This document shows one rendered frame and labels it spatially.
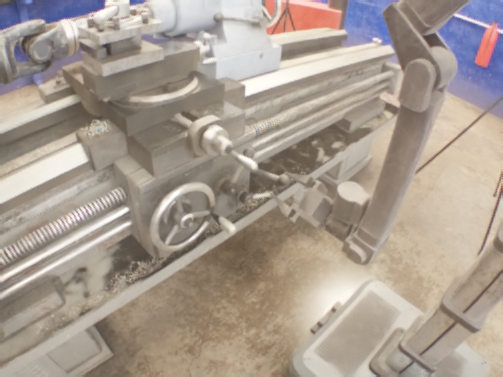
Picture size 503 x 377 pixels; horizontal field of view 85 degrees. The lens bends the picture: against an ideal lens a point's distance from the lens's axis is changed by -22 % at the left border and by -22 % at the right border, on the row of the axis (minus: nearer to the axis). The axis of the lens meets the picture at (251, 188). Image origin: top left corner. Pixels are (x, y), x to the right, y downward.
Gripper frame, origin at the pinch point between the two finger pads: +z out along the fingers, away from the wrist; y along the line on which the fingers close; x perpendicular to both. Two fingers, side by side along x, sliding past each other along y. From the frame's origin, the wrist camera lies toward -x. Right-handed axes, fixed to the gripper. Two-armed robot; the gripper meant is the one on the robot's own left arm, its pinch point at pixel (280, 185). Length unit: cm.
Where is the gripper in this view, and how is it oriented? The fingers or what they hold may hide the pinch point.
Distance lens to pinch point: 79.1
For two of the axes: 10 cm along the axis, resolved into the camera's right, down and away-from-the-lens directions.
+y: -5.6, 8.3, 0.2
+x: 4.3, 2.7, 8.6
